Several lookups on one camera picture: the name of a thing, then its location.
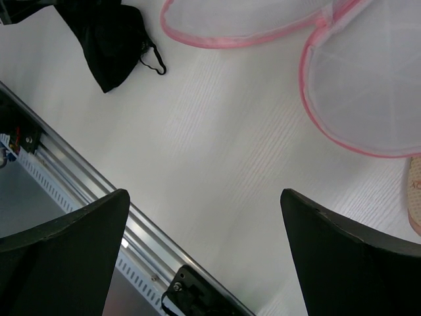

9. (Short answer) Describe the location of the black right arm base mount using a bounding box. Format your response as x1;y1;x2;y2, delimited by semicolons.
161;265;243;316

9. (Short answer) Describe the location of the aluminium frame rail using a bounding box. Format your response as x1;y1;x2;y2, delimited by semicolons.
1;84;252;315

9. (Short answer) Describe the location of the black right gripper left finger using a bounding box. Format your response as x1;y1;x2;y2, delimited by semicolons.
1;189;130;315

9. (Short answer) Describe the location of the white slotted cable duct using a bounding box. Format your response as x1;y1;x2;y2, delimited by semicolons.
1;145;163;315

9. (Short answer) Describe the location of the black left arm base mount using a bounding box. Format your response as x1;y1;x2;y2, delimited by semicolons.
1;92;43;155

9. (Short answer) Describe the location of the black lace bra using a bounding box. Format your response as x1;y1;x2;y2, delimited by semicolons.
55;1;167;93

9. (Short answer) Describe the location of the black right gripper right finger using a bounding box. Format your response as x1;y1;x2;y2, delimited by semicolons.
280;189;420;315

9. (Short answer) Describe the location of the white mesh pink-trimmed laundry bag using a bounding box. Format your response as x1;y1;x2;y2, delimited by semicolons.
160;1;420;158

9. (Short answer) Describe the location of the peach patterned laundry bag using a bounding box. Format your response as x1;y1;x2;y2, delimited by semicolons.
406;157;421;235

